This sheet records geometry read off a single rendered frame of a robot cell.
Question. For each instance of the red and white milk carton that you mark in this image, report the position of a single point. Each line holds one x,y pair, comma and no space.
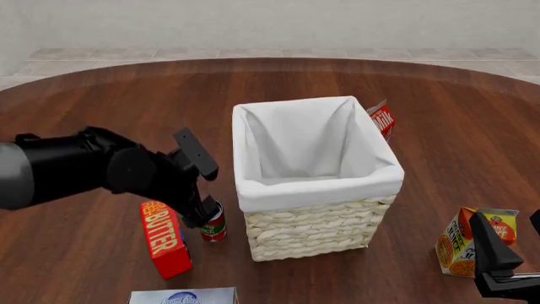
384,122

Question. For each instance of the orange juice carton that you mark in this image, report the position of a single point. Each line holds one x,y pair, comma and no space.
457,250

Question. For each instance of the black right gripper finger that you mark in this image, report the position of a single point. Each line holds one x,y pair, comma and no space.
536,223
491,247

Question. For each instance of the pale blue cream cheese box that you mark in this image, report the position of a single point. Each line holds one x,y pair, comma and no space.
185,297

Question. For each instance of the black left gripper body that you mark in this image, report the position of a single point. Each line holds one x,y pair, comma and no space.
190,196

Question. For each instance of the grey and black left robot arm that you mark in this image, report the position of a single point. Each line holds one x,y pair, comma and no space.
67,168

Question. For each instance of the wicker basket with white liner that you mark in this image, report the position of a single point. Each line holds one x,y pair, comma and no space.
312,196

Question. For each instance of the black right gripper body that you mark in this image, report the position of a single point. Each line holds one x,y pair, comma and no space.
510,285

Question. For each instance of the red and green tomato sauce can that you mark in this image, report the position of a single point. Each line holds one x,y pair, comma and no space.
215,229

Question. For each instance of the red butter box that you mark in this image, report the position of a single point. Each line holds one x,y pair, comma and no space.
164,240

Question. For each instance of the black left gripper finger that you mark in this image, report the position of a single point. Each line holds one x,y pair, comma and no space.
192,223
212,209

